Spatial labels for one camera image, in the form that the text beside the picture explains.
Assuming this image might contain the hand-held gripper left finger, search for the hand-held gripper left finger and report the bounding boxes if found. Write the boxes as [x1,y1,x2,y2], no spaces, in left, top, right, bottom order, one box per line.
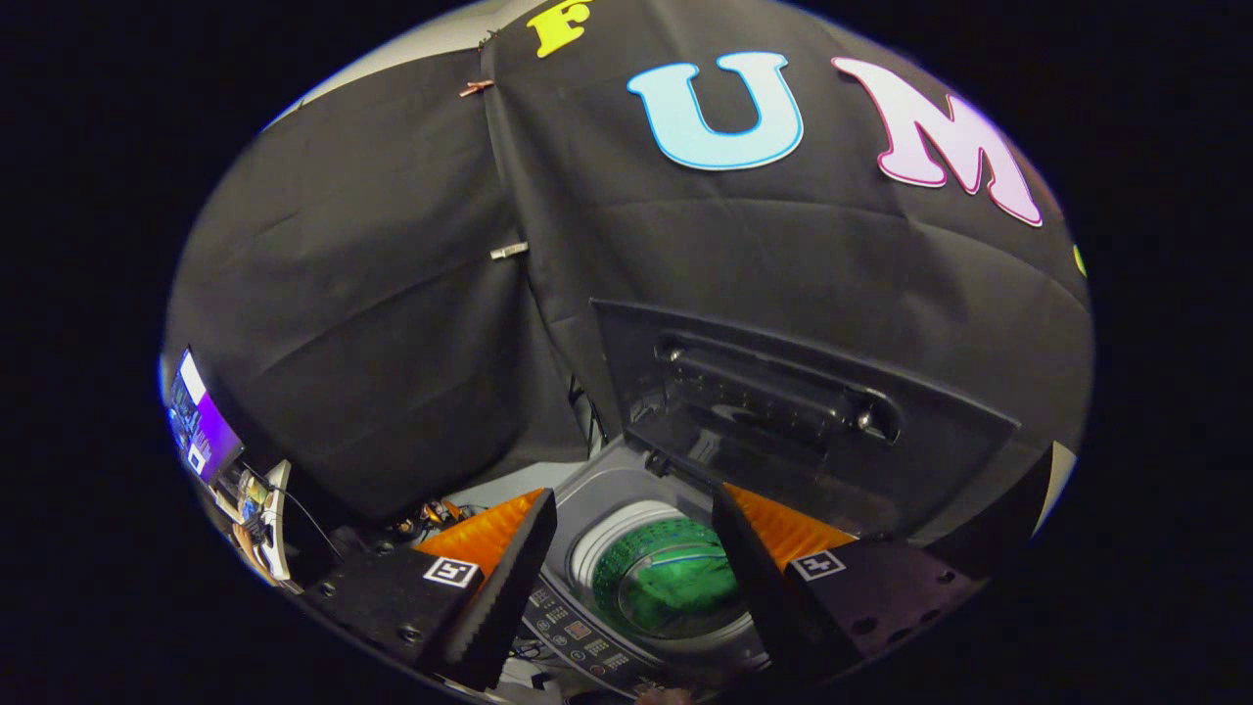
[299,488,559,692]

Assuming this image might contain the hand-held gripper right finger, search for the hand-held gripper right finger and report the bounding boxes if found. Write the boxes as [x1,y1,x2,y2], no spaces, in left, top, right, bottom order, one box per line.
[711,483,985,686]

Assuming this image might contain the green button shirt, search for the green button shirt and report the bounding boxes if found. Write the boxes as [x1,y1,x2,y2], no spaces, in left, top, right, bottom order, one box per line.
[615,540,747,637]

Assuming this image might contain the dark washing machine lid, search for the dark washing machine lid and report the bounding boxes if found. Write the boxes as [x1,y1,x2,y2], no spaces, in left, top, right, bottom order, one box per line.
[590,299,1024,541]

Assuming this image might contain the black backdrop cloth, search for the black backdrop cloth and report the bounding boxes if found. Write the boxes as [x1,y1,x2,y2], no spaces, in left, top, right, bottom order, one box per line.
[162,0,1095,530]

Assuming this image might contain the computer monitor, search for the computer monitor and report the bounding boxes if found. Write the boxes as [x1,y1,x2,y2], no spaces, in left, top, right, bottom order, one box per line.
[163,348,246,486]

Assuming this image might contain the orange cable bundle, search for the orange cable bundle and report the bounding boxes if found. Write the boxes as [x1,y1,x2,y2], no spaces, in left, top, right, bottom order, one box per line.
[392,497,476,536]

